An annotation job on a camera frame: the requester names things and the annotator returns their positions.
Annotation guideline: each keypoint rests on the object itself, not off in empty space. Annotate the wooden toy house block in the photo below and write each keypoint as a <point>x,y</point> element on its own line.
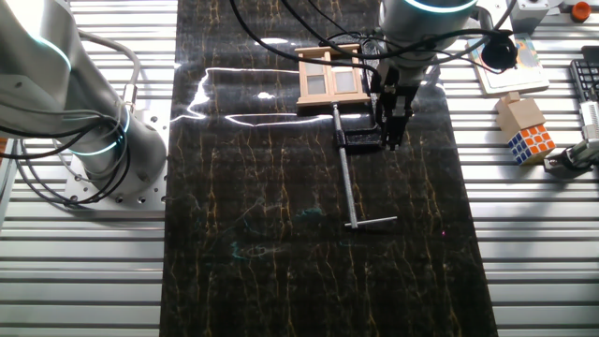
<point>519,114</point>

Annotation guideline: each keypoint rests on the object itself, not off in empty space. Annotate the Rubik's cube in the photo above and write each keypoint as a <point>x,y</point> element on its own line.
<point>533,142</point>

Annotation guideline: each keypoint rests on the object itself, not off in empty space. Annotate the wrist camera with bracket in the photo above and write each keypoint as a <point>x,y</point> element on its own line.
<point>498,51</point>

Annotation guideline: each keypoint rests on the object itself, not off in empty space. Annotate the black keyboard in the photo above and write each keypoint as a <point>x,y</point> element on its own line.
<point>587,75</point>

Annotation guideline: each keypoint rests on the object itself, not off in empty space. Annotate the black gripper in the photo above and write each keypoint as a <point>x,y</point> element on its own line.
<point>381,82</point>

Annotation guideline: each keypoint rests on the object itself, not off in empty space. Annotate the wooden sliding window sash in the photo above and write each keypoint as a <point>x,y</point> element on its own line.
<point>316,84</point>

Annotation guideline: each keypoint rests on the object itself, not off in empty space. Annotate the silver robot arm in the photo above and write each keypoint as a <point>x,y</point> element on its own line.
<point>42,79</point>

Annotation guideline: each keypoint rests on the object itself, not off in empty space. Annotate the black marble pattern mat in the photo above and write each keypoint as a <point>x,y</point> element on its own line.
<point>281,281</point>

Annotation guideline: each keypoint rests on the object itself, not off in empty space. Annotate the small camera on black mount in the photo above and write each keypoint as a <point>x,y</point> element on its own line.
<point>568,161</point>

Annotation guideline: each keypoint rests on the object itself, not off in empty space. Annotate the silver ribbed camera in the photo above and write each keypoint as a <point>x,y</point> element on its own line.
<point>590,119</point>

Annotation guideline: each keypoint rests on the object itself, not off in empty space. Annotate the grey control box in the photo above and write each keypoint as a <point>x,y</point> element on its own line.
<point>526,16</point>

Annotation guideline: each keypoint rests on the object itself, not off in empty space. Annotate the wooden toy window frame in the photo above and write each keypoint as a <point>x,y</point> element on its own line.
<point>337,98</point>

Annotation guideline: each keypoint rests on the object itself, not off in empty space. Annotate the orange round button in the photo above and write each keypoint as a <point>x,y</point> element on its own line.
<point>580,10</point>

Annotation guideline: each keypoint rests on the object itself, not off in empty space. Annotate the black C-clamp with steel screw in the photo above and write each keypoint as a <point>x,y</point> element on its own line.
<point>362,138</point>

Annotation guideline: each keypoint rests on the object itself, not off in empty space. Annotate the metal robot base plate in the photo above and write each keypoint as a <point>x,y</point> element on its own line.
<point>150,199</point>

